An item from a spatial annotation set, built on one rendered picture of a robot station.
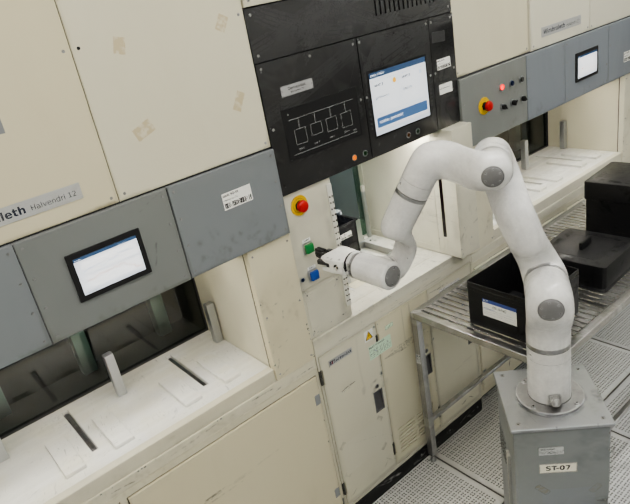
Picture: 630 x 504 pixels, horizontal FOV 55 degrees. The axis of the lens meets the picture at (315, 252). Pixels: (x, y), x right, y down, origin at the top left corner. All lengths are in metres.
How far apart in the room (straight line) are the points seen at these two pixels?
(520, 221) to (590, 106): 2.15
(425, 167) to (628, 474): 1.71
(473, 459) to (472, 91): 1.55
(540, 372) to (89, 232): 1.28
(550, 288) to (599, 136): 2.16
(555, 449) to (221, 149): 1.27
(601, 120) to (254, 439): 2.55
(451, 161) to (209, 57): 0.70
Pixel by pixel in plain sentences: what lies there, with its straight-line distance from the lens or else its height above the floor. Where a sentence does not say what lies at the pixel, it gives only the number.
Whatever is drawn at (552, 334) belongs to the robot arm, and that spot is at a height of 1.02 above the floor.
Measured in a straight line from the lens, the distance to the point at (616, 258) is 2.53.
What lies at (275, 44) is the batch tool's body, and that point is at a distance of 1.86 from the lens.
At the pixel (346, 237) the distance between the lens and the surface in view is 2.38.
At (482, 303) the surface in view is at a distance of 2.23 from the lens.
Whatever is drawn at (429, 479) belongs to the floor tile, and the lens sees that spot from 2.80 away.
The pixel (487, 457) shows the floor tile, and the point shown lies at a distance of 2.88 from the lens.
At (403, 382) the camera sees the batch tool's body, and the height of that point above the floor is 0.45.
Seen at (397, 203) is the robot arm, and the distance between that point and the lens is 1.64.
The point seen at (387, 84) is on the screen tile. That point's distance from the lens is 2.16.
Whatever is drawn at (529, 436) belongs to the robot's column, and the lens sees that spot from 1.89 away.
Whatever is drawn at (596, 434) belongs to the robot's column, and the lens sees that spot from 1.93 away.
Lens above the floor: 1.99
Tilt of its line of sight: 24 degrees down
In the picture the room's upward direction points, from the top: 11 degrees counter-clockwise
